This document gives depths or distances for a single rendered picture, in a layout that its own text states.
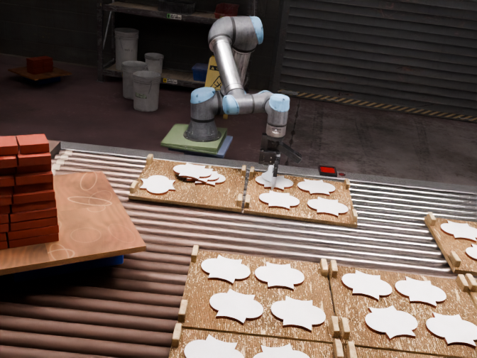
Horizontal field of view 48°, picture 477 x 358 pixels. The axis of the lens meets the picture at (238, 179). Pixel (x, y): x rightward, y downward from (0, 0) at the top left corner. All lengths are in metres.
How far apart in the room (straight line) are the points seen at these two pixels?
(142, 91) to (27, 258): 4.38
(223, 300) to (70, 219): 0.50
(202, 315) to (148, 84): 4.44
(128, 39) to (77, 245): 5.32
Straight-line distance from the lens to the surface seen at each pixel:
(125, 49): 6.72
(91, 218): 1.62
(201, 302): 1.47
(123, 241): 1.51
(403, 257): 1.88
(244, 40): 2.34
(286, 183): 2.15
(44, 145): 1.42
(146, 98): 5.74
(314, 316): 1.47
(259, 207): 1.96
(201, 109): 2.57
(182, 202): 1.95
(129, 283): 1.56
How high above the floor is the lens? 1.84
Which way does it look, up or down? 25 degrees down
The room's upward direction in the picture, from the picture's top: 6 degrees clockwise
